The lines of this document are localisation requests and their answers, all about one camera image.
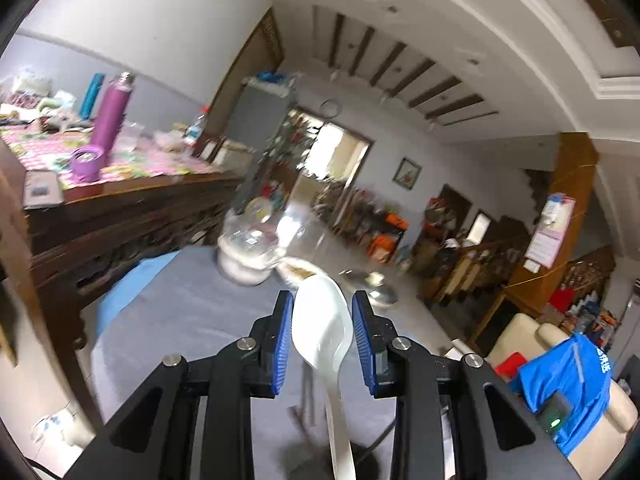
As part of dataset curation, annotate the pink checkered tablecloth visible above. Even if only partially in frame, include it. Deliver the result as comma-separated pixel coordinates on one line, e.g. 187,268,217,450
0,125,226,191

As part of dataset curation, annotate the black phone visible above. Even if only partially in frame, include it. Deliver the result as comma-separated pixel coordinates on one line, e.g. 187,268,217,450
22,171,65,209

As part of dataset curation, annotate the wooden pillar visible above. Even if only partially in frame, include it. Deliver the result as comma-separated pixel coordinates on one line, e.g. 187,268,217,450
505,132,601,311

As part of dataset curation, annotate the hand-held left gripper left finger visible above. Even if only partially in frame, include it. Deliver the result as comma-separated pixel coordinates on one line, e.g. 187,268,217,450
65,290,296,480

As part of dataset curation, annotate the hanging wall calendar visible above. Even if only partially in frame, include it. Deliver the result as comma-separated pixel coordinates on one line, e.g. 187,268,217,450
530,194,576,268

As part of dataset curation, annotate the metal pot with lid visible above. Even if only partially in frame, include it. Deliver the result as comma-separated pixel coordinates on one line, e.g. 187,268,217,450
340,270,398,306

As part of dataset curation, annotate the white plastic spoon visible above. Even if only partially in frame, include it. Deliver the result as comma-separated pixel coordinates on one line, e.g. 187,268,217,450
291,275,357,480

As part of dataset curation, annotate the grey table cloth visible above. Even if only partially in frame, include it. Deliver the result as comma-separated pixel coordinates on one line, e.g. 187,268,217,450
90,247,401,480

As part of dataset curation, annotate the cream armchair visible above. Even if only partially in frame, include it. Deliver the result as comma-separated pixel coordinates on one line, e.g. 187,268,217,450
445,312,640,456

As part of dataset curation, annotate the clear plastic water bottle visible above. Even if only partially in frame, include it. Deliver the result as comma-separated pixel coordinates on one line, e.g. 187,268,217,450
186,106,210,143

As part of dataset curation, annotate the metal utensil holder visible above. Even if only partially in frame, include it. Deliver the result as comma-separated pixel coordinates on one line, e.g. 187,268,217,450
285,437,386,480

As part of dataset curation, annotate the red plastic chair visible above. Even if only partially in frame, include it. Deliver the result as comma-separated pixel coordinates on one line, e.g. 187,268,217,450
494,352,528,381

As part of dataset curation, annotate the framed wall picture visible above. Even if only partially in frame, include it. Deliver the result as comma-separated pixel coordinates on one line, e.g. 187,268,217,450
392,157,422,190

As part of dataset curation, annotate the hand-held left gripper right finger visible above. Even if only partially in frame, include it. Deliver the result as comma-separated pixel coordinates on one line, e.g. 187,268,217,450
351,290,581,480

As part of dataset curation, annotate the purple thermos lid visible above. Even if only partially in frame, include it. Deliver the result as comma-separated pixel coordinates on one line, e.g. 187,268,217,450
70,146,108,184

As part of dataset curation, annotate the blue shirt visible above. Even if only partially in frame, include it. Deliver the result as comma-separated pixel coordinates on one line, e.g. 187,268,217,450
507,332,613,458

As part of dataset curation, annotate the teal bottle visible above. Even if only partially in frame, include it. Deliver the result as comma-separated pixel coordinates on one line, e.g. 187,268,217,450
81,73,105,120

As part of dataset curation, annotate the covered bowl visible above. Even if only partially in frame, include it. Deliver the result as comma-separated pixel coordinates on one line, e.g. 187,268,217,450
152,130,186,153

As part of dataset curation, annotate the carved wooden table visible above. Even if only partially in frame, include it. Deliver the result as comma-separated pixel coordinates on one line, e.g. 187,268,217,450
0,137,246,426

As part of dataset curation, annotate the light blue cloth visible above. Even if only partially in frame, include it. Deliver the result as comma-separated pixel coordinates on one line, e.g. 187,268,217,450
95,252,181,336

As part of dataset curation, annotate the clear plastic cup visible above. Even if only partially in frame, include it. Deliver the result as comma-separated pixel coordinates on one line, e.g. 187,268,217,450
117,122,143,153

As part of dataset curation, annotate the grey refrigerator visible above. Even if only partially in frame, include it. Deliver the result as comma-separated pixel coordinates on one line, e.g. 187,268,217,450
232,77,301,216

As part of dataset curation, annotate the bowl of food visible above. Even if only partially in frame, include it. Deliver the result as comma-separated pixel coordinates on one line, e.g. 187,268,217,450
276,256,328,291

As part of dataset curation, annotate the purple thermos bottle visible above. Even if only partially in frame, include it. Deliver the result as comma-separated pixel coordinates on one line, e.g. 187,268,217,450
89,71,137,158

